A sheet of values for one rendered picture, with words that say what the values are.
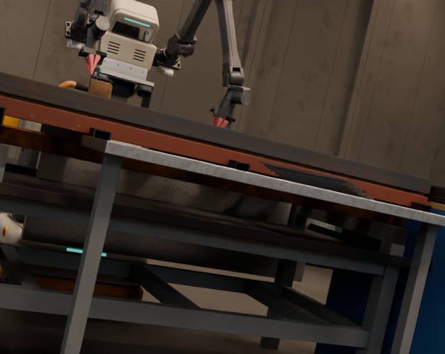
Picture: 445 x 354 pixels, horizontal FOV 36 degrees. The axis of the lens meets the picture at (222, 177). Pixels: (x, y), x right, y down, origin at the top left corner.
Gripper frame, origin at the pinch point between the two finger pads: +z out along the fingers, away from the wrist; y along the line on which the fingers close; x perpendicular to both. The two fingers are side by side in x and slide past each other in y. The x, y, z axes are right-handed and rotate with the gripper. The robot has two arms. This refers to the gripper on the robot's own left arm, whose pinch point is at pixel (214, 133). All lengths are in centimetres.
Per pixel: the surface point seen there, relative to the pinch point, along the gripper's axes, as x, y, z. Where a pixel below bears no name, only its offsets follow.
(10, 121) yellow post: -5, -73, 32
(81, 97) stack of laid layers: -62, -66, 20
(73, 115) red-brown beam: -62, -65, 25
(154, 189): 17.0, -6.5, 30.2
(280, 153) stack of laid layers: -62, -1, 6
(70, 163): 17, -43, 35
